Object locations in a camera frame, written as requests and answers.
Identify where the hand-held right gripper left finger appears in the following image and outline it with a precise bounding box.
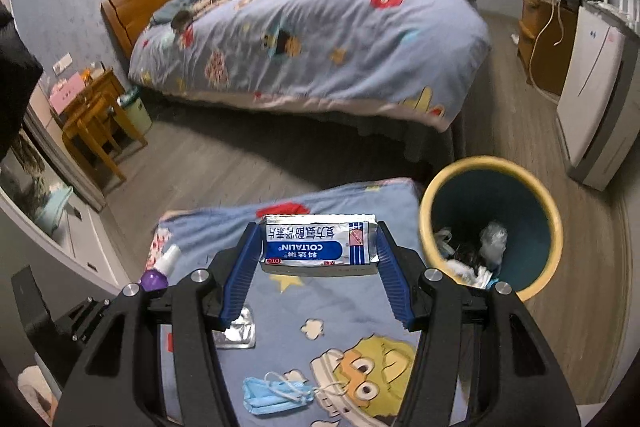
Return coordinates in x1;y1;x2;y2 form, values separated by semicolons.
52;222;263;427

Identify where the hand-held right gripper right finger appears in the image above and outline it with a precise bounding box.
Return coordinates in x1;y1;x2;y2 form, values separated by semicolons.
375;221;583;427

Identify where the white and blue medicine box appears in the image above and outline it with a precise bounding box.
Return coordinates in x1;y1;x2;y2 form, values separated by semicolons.
257;213;382;278

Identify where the round yellow rim waste bin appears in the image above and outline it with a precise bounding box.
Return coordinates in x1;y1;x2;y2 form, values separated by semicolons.
419;155;565;303

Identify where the silver foil blister pack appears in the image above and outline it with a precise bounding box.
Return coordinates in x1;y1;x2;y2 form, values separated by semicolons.
212;304;257;350

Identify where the crumpled white paper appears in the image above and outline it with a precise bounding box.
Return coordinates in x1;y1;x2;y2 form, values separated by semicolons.
442;259;496;290

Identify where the blue cartoon printed blanket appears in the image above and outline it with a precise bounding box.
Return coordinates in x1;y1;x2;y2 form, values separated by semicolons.
145;178;426;427

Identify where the purple spray bottle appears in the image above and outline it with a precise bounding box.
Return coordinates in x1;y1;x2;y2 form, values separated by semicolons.
139;244;182;293

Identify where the pink patterned cloth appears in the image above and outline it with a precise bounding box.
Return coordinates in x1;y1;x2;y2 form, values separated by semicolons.
145;227;173;270

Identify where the crumpled clear plastic wrap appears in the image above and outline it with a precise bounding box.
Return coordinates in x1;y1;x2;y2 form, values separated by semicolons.
479;221;508;265

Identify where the blue face mask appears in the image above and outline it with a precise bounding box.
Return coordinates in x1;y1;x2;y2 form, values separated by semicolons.
242;371;346;417

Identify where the grey bed base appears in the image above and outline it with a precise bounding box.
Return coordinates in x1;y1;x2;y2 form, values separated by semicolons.
150;92;468;172

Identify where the white glass door cabinet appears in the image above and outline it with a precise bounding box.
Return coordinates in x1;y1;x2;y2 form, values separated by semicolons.
0;97;121;288

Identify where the small white waste bin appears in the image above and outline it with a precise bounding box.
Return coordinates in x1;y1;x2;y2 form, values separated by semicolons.
116;87;152;134

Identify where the small wooden side table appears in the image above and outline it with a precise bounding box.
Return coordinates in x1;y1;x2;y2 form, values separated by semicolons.
61;69;148;182

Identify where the bed with blue cartoon duvet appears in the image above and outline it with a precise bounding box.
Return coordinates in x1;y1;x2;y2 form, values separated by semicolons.
129;0;493;132

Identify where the pink box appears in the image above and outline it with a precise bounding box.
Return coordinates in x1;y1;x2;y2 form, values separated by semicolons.
49;73;85;112

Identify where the white air purifier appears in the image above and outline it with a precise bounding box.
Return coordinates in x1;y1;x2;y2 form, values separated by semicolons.
556;2;640;192

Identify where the wooden cabinet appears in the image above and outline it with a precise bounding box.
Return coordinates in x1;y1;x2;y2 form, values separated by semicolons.
516;0;578;96

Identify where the wooden bed headboard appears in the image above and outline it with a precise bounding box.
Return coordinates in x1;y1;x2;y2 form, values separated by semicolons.
100;0;265;60

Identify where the dark cloth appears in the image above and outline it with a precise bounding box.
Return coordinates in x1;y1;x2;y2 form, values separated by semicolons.
0;4;45;160

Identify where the white router with antennas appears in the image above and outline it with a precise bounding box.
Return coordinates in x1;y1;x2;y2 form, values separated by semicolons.
582;0;640;30

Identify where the white cable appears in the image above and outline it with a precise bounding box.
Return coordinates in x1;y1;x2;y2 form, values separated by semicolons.
529;0;568;90

